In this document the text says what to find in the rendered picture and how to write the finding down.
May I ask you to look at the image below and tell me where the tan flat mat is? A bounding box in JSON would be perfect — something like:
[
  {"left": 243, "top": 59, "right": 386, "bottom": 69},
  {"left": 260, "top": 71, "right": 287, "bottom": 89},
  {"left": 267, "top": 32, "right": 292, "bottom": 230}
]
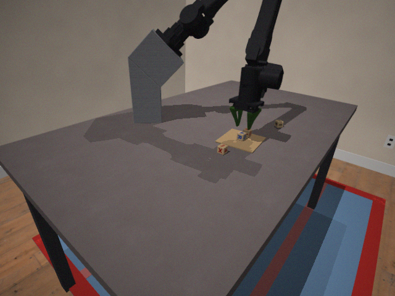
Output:
[{"left": 215, "top": 129, "right": 266, "bottom": 153}]

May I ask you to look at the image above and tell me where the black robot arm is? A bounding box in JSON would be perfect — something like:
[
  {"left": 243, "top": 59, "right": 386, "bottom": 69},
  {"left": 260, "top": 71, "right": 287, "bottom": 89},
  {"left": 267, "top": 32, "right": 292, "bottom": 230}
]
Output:
[{"left": 155, "top": 0, "right": 284, "bottom": 102}]

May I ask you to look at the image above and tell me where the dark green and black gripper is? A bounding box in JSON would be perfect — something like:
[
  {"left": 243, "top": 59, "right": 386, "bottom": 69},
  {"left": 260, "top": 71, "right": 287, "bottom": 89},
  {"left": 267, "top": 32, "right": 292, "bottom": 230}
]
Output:
[{"left": 229, "top": 83, "right": 264, "bottom": 130}]

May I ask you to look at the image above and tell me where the tan letter block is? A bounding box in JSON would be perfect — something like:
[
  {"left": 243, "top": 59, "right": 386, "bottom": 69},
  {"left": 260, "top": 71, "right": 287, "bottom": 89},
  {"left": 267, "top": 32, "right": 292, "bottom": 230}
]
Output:
[
  {"left": 243, "top": 128, "right": 252, "bottom": 138},
  {"left": 275, "top": 120, "right": 284, "bottom": 128},
  {"left": 236, "top": 131, "right": 247, "bottom": 141},
  {"left": 217, "top": 144, "right": 228, "bottom": 155}
]

